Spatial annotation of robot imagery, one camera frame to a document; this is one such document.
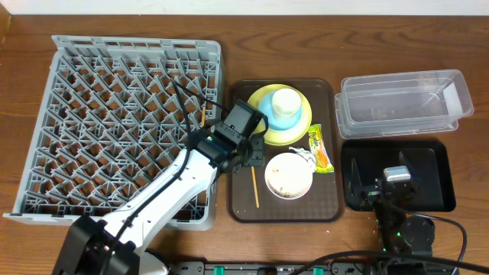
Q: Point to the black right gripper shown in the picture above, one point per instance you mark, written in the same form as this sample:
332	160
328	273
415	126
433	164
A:
377	192

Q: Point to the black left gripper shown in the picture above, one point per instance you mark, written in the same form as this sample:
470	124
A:
257	151

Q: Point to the wooden chopstick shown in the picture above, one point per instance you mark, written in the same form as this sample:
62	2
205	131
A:
203	118
254	180

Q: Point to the white bowl with food residue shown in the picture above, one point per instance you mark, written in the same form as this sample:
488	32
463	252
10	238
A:
288	176

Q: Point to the white tissue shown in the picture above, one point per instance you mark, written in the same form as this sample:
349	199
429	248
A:
307	155

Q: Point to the yellow green snack wrapper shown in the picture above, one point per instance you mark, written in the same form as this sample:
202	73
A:
317	147

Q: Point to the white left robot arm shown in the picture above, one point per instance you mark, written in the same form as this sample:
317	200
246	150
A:
117	243

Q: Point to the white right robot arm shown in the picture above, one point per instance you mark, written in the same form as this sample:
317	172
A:
399	232

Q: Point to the black plastic tray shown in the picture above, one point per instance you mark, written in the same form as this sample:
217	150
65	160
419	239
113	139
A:
433	179

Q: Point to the light blue saucer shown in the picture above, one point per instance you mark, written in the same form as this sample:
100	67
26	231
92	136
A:
282	124

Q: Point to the yellow-green plate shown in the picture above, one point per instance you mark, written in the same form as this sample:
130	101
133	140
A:
282	137

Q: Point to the brown serving tray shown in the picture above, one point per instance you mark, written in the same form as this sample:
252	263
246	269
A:
324	202

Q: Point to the white cup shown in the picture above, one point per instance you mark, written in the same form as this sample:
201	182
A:
286	102

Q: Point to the clear plastic container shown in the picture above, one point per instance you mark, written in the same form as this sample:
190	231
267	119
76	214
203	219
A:
395	104

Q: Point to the grey plastic dish rack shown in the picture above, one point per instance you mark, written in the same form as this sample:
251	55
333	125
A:
113	116

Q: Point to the black base rail with buttons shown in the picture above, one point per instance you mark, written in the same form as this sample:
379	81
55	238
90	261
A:
336	268

